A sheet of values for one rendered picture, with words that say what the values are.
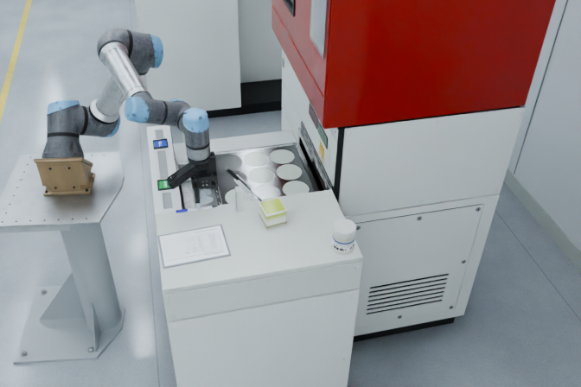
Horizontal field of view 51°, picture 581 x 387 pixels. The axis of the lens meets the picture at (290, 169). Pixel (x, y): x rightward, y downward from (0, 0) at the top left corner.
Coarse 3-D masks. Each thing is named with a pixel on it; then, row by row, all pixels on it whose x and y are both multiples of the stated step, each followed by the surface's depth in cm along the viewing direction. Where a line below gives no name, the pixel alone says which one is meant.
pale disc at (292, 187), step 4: (284, 184) 227; (288, 184) 227; (292, 184) 227; (296, 184) 227; (300, 184) 227; (304, 184) 227; (284, 188) 225; (288, 188) 225; (292, 188) 225; (296, 188) 225; (300, 188) 225; (304, 188) 225; (308, 188) 225; (284, 192) 223; (288, 192) 223; (292, 192) 223; (296, 192) 223; (300, 192) 223; (304, 192) 224; (308, 192) 224
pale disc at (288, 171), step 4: (284, 164) 237; (288, 164) 237; (292, 164) 237; (280, 168) 235; (284, 168) 235; (288, 168) 235; (292, 168) 235; (296, 168) 235; (300, 168) 235; (280, 172) 233; (284, 172) 233; (288, 172) 233; (292, 172) 233; (296, 172) 233; (300, 172) 233; (280, 176) 231; (284, 176) 231; (288, 176) 231; (292, 176) 231; (296, 176) 231
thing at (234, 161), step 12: (216, 156) 240; (228, 156) 240; (240, 156) 240; (216, 168) 234; (240, 168) 234; (252, 168) 234; (276, 168) 235; (228, 180) 229; (276, 180) 229; (288, 180) 229; (300, 180) 229; (252, 192) 223; (264, 192) 223; (276, 192) 223
